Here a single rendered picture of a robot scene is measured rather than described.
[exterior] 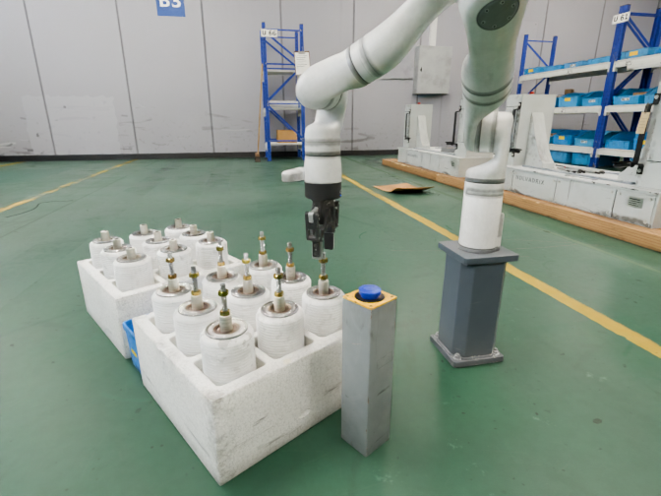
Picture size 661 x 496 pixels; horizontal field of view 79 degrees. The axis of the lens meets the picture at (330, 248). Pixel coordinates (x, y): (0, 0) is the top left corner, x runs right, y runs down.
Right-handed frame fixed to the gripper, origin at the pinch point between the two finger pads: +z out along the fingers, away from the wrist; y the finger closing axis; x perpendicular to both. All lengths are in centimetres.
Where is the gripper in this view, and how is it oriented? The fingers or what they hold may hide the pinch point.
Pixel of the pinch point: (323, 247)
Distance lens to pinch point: 84.4
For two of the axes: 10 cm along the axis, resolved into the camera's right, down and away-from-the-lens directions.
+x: -9.4, -1.0, 3.2
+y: 3.4, -2.9, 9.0
